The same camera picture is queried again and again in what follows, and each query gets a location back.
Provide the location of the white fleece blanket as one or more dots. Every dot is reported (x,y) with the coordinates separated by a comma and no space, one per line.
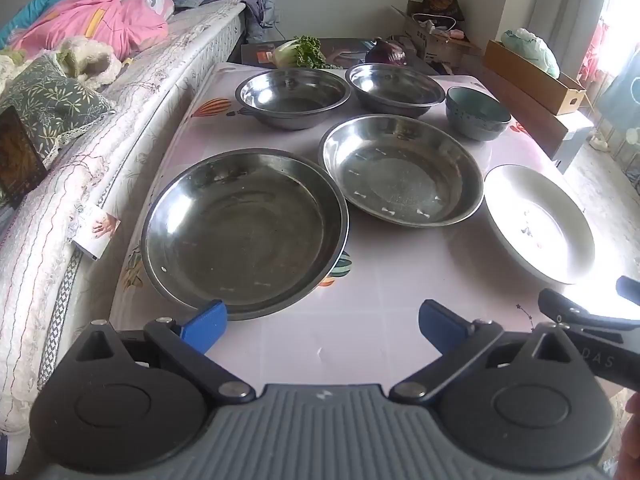
(90,57)

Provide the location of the white quilted mattress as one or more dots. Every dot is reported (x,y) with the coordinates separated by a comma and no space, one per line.
(165,75)

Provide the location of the person's right hand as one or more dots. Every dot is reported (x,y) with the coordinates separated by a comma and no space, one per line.
(632,435)

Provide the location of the large steel plate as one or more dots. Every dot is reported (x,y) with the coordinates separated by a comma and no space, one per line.
(400,170)
(240,230)

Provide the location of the white printed card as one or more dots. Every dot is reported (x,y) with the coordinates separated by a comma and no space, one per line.
(97,232)

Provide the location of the napa cabbage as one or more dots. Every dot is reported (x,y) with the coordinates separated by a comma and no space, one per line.
(300,52)

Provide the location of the pink and blue quilt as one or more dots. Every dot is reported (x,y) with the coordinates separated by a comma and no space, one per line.
(95,15)

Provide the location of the dark printed flat box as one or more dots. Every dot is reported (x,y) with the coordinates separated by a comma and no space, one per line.
(345,50)

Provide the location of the green floral pillow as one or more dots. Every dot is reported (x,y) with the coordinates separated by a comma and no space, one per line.
(45,100)

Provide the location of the white ceramic plate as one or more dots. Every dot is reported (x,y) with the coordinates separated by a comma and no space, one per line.
(540,220)

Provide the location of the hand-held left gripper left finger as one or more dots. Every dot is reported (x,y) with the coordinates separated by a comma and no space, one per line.
(205,325)

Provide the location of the open cardboard box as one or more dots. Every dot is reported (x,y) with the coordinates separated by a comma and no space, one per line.
(440,45)

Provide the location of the low wooden cabinet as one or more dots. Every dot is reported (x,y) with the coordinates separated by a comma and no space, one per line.
(565,130)

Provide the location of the blue towel with circles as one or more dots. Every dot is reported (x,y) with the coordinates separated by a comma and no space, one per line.
(620,90)

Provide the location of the long cardboard box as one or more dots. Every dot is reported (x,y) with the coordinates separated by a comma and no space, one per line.
(530,77)

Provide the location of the teal ceramic bowl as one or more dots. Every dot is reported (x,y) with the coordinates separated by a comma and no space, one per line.
(475,115)

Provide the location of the dark printed bag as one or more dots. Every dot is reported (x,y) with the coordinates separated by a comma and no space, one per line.
(445,5)

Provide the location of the white green plastic bag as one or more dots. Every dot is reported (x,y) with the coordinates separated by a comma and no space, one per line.
(532,50)

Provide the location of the grey curtain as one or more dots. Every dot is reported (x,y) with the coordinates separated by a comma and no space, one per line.
(575,5)

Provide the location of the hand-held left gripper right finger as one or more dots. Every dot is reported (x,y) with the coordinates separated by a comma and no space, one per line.
(442,325)

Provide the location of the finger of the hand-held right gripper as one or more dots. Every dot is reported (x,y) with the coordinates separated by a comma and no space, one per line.
(565,310)
(630,289)

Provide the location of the red cabbage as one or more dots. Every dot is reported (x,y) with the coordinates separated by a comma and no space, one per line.
(386,52)

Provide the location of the steel bowl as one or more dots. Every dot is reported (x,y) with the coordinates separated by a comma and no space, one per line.
(292,92)
(395,87)

